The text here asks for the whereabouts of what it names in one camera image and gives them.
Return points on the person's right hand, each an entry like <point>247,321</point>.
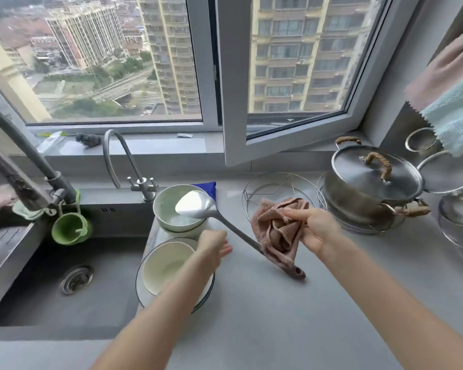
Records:
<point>320,231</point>

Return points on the person's left hand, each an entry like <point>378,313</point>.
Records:
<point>214,246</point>

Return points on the pale green bowl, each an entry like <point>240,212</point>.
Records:
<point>200,231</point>
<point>166,208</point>

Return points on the pink dish cloth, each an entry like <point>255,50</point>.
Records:
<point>278,231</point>

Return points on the small white bowl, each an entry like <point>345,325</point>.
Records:
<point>166,269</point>

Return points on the person's right forearm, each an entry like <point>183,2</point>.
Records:
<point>401,312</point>

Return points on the person's left forearm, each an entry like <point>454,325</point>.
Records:
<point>158,327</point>

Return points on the dark pull-down kitchen faucet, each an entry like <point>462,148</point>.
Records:
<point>23,150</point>

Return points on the stainless steel pot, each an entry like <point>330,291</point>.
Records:
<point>343,204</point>

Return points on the steel pot lid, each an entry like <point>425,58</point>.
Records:
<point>355,177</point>

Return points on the small grey sachet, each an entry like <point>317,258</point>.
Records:
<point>185,135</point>

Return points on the medium steel mesh strainer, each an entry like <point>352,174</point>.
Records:
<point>447,171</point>

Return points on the sink drain strainer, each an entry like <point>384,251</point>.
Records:
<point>76,280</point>

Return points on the small steel drinking faucet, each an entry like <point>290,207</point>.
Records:
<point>115,144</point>

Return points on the green silicone cup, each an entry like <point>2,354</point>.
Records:
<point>71,229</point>

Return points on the open grey window sash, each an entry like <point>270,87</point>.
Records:
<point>235,92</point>

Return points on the stainless steel sink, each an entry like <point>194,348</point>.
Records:
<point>61,304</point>

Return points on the steel wool scrubber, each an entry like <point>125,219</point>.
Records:
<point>88,139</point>

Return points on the light blue fluffy cloth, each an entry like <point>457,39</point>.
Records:
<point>459,115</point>

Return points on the yellow apartment building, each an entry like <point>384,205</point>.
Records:
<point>285,53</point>

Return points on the green sponge pad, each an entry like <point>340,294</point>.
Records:
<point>27,212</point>

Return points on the white plastic packet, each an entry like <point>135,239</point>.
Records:
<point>50,144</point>

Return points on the pink zigzag-edged cloth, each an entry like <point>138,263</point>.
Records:
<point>447,73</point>

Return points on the steel slotted drain tray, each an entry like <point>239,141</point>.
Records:
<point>4,246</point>

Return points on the grey window frame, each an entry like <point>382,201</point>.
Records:
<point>200,73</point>

